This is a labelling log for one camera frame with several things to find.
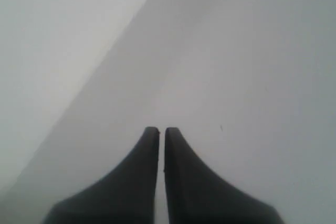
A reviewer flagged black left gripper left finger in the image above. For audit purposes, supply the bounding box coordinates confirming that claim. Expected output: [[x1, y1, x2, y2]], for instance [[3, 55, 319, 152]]
[[43, 126, 160, 223]]

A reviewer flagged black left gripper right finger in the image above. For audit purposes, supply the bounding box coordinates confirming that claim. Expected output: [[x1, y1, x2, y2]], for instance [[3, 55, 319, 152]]
[[164, 127, 282, 223]]

